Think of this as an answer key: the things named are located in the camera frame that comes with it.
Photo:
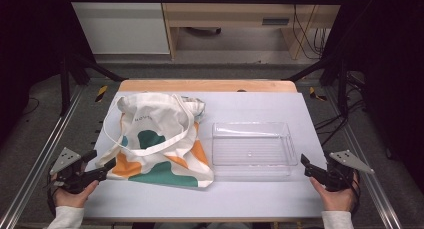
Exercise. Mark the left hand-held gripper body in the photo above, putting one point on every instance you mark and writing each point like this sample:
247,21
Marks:
68,175

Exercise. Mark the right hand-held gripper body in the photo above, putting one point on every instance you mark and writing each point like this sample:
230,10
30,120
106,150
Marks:
343,170

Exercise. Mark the person's left hand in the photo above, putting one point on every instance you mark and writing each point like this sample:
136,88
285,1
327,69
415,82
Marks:
73,198

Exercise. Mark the person's right hand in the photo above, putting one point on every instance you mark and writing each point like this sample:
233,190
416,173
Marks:
336,199

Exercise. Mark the clear plastic container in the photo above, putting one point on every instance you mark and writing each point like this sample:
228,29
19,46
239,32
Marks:
253,149

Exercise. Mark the yellow black tape strip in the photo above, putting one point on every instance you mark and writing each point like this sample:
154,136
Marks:
315,94
101,93

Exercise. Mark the white table mat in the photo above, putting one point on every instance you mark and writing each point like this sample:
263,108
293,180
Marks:
253,199

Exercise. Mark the cream tote bag coloured patches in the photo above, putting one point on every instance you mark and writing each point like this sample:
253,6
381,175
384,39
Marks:
156,129

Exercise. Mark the black curtain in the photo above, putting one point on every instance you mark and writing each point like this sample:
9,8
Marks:
383,55
30,39

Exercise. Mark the wooden table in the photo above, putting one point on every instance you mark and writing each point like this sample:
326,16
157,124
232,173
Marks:
206,85

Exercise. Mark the white cabinet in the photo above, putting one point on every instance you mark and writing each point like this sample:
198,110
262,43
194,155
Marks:
123,25

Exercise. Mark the grey desk label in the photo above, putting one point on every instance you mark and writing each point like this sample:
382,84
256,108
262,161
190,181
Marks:
275,21

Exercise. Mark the light wooden desk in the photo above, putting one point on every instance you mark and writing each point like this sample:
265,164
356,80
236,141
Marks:
233,12

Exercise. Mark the aluminium rail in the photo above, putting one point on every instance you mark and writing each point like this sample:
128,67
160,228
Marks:
370,175
40,155

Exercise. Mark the black frame strut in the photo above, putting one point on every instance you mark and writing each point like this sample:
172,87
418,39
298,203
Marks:
66,85
341,89

